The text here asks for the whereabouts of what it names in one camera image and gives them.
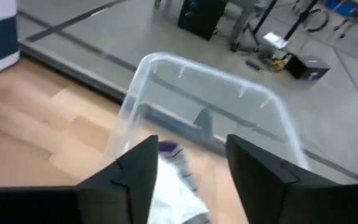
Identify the black stand pole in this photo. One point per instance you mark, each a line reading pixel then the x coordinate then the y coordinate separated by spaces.
pixel 300 18

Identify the grey stand leg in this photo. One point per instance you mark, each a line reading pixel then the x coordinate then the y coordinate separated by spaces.
pixel 242 28

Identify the black computer tower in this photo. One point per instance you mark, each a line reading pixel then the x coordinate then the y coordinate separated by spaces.
pixel 200 18

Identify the white sock with purple toe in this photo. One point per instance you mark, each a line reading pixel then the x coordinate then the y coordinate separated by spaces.
pixel 172 193

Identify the clear plastic bin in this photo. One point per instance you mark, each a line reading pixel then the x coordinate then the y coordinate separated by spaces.
pixel 213 93

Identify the small black box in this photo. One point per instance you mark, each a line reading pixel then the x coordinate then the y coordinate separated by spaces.
pixel 303 70

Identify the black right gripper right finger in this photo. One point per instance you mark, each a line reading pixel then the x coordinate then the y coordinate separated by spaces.
pixel 291 202

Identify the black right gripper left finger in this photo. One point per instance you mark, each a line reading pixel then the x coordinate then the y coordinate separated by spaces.
pixel 73 205

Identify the silver flat plate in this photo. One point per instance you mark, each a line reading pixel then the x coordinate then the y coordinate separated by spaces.
pixel 275 40

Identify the blue container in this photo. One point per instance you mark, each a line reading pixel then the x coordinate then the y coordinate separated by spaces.
pixel 342 7

